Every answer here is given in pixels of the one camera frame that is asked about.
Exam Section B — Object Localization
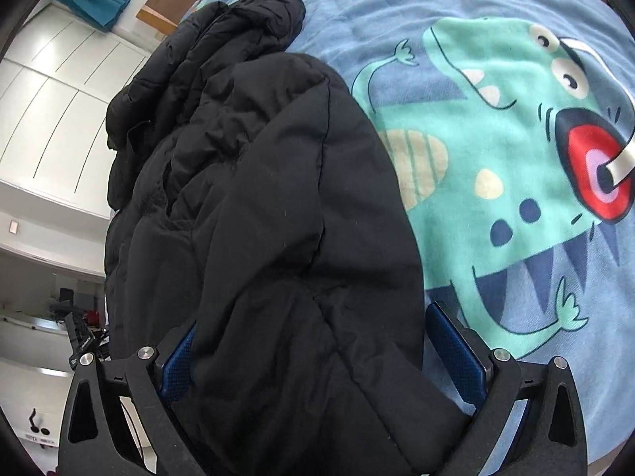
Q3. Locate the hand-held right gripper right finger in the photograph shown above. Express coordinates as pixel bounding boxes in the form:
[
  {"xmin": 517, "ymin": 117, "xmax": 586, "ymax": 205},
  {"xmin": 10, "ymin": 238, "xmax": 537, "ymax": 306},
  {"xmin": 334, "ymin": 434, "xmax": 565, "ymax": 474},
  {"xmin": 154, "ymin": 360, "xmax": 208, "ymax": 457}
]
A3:
[{"xmin": 425, "ymin": 301, "xmax": 589, "ymax": 476}]

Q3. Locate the white panelled wardrobe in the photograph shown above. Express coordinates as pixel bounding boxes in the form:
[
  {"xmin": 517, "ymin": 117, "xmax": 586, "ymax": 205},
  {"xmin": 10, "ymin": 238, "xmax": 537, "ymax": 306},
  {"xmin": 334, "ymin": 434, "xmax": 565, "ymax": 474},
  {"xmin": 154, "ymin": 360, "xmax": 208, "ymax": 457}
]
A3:
[{"xmin": 0, "ymin": 0, "xmax": 150, "ymax": 219}]

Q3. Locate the wooden bed headboard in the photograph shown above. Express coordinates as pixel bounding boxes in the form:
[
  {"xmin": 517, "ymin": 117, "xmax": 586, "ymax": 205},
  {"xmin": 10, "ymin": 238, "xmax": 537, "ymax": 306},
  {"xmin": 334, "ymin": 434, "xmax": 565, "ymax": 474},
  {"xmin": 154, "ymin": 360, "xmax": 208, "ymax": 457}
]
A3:
[{"xmin": 136, "ymin": 0, "xmax": 254, "ymax": 38}]

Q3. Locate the black puffer jacket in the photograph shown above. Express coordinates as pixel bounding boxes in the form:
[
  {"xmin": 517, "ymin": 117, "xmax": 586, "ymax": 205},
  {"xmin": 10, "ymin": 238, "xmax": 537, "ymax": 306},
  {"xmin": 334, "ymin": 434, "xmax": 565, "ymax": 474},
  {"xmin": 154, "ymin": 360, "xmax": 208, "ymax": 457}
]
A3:
[{"xmin": 103, "ymin": 0, "xmax": 479, "ymax": 476}]

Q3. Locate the teal curtain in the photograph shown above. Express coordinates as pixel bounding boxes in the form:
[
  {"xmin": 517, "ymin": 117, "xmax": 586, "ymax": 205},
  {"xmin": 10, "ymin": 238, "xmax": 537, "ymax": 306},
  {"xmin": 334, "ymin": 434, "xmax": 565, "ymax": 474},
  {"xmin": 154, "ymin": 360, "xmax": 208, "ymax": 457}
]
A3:
[{"xmin": 52, "ymin": 0, "xmax": 132, "ymax": 31}]

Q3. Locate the blue cartoon printed blanket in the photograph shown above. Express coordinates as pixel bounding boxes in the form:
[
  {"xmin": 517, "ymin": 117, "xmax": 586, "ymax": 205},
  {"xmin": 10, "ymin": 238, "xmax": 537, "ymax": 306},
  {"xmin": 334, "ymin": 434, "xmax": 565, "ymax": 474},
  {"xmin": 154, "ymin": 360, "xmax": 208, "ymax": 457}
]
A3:
[{"xmin": 179, "ymin": 0, "xmax": 635, "ymax": 462}]

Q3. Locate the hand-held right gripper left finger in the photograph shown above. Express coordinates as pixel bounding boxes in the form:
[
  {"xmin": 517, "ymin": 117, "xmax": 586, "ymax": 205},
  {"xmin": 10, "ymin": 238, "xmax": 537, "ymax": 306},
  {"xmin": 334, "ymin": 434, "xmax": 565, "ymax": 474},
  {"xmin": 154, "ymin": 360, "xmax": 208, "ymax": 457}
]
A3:
[{"xmin": 58, "ymin": 324, "xmax": 209, "ymax": 476}]

